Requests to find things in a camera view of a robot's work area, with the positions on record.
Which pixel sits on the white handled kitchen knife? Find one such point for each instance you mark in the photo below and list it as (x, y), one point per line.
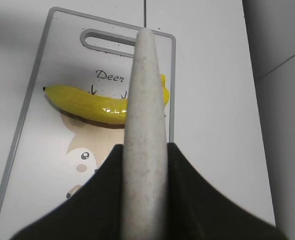
(144, 188)

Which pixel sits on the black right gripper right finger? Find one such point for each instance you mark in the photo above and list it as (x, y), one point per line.
(198, 211)

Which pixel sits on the white grey deer cutting board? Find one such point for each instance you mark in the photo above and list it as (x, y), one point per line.
(54, 153)

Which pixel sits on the yellow plastic banana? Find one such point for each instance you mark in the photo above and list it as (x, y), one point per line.
(89, 105)

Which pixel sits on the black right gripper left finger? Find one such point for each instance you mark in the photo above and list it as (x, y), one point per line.
(92, 213)

